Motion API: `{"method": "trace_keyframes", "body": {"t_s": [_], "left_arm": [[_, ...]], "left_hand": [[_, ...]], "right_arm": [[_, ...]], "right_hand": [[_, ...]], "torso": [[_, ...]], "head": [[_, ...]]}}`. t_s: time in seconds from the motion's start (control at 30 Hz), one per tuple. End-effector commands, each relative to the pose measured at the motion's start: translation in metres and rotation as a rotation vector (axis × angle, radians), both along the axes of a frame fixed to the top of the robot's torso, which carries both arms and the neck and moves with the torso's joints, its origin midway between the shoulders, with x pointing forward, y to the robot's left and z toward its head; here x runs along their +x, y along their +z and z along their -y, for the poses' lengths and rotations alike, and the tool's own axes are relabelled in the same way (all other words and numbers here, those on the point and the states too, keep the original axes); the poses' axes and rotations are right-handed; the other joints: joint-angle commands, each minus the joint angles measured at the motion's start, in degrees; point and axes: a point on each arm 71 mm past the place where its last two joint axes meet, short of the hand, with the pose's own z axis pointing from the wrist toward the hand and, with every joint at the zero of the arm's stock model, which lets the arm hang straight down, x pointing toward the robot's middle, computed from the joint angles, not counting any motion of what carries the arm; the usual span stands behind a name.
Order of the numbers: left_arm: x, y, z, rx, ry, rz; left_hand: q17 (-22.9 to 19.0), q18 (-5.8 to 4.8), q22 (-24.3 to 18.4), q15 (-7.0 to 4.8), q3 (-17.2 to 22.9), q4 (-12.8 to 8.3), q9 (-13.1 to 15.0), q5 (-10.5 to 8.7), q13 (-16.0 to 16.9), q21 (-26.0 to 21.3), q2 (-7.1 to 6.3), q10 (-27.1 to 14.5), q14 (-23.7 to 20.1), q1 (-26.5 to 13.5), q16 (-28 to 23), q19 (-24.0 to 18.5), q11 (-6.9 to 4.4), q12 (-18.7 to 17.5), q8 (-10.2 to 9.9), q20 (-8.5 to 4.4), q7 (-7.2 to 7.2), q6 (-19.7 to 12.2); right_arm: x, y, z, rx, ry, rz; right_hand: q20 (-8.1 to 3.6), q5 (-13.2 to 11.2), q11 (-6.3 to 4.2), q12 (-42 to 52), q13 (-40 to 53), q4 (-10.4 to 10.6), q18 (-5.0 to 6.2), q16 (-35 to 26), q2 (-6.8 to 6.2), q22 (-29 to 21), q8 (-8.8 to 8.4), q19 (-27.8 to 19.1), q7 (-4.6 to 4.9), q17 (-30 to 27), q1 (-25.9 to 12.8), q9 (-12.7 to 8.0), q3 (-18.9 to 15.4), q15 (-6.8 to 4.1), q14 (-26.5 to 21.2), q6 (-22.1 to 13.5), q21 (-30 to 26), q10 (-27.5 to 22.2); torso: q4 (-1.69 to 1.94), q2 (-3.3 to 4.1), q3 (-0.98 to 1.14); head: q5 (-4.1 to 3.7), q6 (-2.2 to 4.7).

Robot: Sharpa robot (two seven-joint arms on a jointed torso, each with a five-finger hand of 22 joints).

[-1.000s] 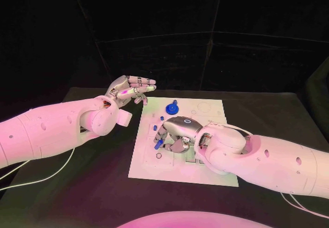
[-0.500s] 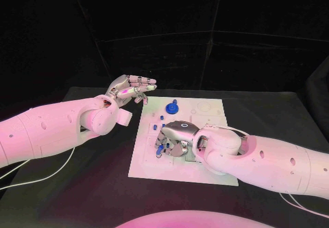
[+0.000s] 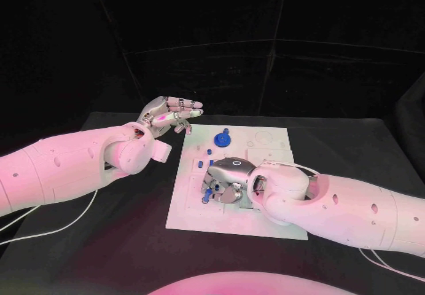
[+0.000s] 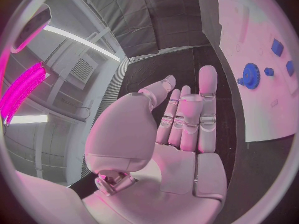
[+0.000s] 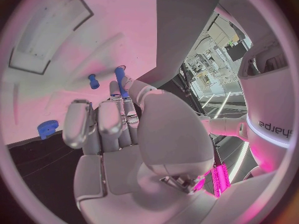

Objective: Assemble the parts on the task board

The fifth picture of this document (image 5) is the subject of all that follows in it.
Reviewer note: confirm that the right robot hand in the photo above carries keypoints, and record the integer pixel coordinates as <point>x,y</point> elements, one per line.
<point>172,134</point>

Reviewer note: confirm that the long blue peg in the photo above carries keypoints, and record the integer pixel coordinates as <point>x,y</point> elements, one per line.
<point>119,78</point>

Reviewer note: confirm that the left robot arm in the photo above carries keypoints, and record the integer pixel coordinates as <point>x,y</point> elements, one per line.
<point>224,126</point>

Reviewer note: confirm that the white task board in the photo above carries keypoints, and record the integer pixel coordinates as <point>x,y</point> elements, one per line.
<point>112,31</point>

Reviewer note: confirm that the blue plug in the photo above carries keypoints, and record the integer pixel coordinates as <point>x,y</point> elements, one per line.
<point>93,82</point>

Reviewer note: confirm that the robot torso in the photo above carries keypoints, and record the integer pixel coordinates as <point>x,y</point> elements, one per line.
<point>266,104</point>

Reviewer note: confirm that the blue gear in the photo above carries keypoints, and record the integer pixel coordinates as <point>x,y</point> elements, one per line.
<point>46,128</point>

